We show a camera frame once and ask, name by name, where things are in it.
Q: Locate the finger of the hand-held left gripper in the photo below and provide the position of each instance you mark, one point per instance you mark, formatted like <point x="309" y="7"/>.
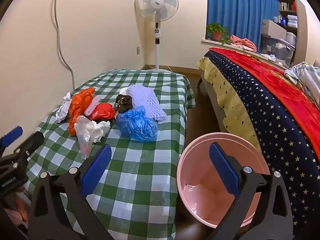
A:
<point x="12" y="133"/>
<point x="32" y="141"/>

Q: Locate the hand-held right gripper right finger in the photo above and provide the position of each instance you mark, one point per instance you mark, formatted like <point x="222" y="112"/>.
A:
<point x="225" y="170"/>

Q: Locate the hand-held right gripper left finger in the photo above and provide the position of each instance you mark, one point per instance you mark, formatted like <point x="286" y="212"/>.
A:
<point x="96" y="170"/>

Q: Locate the pink plastic bin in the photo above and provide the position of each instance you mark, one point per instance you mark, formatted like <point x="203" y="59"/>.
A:
<point x="200" y="192"/>

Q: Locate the clear plastic bag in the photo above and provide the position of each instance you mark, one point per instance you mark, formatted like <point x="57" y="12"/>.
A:
<point x="85" y="135"/>

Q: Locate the white tissue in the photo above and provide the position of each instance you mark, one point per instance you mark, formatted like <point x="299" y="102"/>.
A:
<point x="100" y="130"/>

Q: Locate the white paper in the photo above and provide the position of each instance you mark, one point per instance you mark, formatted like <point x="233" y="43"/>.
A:
<point x="63" y="107"/>

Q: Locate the red plastic bag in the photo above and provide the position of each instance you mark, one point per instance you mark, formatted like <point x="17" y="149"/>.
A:
<point x="103" y="111"/>

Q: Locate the blue plastic bag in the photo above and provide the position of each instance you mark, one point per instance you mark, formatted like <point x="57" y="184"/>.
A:
<point x="137" y="125"/>

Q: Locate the orange plastic bag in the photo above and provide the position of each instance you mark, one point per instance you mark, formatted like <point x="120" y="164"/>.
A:
<point x="80" y="102"/>

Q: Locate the white foam fruit net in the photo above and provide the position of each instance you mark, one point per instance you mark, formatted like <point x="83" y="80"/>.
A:
<point x="92" y="107"/>

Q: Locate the brown black bag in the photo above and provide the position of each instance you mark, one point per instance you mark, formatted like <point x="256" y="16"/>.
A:
<point x="123" y="103"/>

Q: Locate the lavender foam net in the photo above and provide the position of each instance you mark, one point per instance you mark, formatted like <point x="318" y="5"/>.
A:
<point x="147" y="97"/>

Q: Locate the green white checked tablecloth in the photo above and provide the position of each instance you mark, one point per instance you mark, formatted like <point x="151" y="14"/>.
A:
<point x="140" y="180"/>

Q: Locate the navy star bedsheet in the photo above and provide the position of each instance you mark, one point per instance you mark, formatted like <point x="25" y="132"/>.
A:
<point x="275" y="130"/>

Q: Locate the yellow star bed skirt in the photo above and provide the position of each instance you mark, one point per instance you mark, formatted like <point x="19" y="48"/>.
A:
<point x="230" y="100"/>

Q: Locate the red blanket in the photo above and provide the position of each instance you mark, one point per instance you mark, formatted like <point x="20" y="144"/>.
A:
<point x="275" y="80"/>

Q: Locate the white window sill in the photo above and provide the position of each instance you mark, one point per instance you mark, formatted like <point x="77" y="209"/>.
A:
<point x="252" y="53"/>

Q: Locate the white cloth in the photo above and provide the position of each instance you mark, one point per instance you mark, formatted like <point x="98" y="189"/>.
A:
<point x="269" y="56"/>

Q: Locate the striped light blue quilt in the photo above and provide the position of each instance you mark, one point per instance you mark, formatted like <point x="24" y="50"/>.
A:
<point x="305" y="75"/>

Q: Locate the pink folded clothes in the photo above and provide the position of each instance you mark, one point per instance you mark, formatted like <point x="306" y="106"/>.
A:
<point x="242" y="43"/>

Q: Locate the clear plastic storage box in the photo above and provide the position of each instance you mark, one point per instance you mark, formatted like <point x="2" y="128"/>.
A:
<point x="277" y="50"/>

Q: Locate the potted green plant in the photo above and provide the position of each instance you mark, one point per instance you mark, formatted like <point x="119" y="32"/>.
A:
<point x="217" y="35"/>

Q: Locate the white lidded container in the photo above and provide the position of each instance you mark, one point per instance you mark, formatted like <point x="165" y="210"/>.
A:
<point x="291" y="38"/>

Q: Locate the beige box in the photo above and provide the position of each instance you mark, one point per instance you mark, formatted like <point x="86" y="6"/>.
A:
<point x="273" y="28"/>

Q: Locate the blue white tissue pack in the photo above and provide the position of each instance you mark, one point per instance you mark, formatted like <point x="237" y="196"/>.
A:
<point x="282" y="20"/>

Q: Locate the stack of white towels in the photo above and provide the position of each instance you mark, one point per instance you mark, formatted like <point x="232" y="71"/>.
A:
<point x="292" y="20"/>

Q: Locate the blue curtain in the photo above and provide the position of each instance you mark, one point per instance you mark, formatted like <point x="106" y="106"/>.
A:
<point x="237" y="5"/>

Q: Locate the row of books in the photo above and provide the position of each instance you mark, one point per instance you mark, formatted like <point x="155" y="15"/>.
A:
<point x="285" y="6"/>

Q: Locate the red box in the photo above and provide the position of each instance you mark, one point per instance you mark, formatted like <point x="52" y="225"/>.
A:
<point x="293" y="6"/>

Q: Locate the white standing fan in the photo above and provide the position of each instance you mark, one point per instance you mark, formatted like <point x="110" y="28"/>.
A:
<point x="156" y="2"/>

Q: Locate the grey bed frame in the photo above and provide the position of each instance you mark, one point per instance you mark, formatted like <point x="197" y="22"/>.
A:
<point x="212" y="97"/>

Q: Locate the wall bookshelf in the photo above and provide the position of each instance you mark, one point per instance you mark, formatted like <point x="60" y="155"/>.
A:
<point x="287" y="12"/>

